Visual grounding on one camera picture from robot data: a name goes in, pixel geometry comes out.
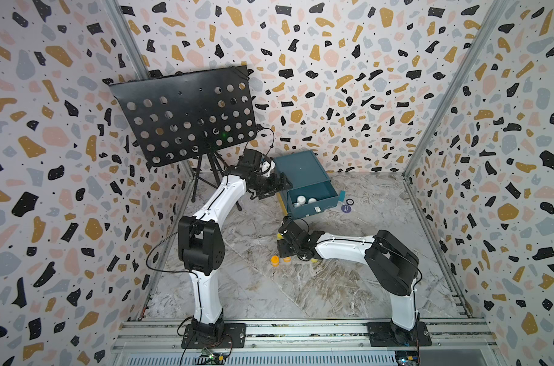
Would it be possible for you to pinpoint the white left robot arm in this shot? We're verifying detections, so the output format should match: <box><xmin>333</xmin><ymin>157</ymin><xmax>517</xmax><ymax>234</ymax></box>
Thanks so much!
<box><xmin>178</xmin><ymin>163</ymin><xmax>291</xmax><ymax>344</ymax></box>

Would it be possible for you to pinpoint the teal drawer cabinet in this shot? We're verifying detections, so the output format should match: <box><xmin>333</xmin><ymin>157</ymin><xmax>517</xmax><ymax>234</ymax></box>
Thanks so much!
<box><xmin>274</xmin><ymin>150</ymin><xmax>339</xmax><ymax>219</ymax></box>

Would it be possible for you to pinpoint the purple small blind disc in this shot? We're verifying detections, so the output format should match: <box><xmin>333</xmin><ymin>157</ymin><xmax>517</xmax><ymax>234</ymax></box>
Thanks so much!
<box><xmin>341</xmin><ymin>204</ymin><xmax>352</xmax><ymax>214</ymax></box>

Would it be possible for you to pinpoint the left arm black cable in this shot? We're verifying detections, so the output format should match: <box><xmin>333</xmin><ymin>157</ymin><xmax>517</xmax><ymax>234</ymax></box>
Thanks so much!
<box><xmin>145</xmin><ymin>230</ymin><xmax>195</xmax><ymax>275</ymax></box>

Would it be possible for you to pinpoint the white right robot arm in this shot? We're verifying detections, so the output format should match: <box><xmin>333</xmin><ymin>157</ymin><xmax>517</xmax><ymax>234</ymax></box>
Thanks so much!
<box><xmin>278</xmin><ymin>217</ymin><xmax>421</xmax><ymax>345</ymax></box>

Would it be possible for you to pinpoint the black perforated music stand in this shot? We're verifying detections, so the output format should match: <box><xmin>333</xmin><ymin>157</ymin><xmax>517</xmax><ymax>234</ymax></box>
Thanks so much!
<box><xmin>110</xmin><ymin>66</ymin><xmax>258</xmax><ymax>167</ymax></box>

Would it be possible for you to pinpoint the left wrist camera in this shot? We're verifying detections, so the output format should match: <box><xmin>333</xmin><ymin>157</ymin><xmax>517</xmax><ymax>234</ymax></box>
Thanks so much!
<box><xmin>237</xmin><ymin>148</ymin><xmax>275</xmax><ymax>177</ymax></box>

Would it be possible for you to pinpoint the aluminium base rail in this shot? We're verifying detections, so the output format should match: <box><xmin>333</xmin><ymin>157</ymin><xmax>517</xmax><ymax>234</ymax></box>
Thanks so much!
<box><xmin>111</xmin><ymin>318</ymin><xmax>506</xmax><ymax>365</ymax></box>

